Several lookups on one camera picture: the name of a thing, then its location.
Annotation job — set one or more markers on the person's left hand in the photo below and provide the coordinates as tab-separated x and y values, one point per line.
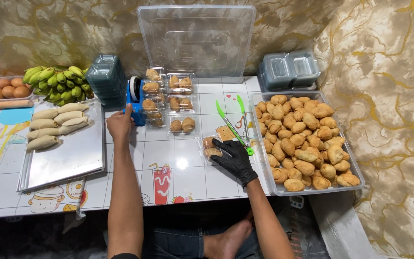
119	126

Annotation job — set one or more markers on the person's blue jeans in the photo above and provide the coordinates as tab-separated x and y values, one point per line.
173	244

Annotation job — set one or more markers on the person's right hand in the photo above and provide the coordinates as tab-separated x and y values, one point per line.
237	162

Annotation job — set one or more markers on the clear plastic tub lid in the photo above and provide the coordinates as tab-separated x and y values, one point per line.
196	43

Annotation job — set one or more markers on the rows of packed pastry boxes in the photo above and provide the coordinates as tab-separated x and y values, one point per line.
180	104

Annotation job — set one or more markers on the bunch of green bananas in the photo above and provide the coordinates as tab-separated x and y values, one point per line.
61	84

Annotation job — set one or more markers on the clear clamshell with two pastries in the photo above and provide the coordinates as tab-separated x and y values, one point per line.
208	143

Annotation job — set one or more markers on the group of raw dough rolls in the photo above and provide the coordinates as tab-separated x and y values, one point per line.
45	124

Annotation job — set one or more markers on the large clear plastic tub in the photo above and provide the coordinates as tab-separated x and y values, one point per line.
322	96

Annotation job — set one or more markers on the wooden rolling pin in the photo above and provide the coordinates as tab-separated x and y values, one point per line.
4	105

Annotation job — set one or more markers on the blue tape dispenser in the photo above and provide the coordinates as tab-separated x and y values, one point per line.
137	104

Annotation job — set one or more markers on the person's bare foot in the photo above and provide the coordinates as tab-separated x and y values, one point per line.
228	239

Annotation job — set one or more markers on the metal baking tray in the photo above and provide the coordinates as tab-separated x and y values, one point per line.
67	158

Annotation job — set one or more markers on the stack of empty clear boxes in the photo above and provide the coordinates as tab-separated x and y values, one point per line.
106	79
289	70

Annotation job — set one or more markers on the group of brown eggs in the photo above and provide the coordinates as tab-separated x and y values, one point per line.
8	92

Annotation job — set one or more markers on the heap of fried pastries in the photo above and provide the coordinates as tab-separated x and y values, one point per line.
300	144

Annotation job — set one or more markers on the green-tipped metal tongs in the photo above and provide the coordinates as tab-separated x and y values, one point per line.
228	124

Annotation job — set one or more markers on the clear egg container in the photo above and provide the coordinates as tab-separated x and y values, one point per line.
27	99

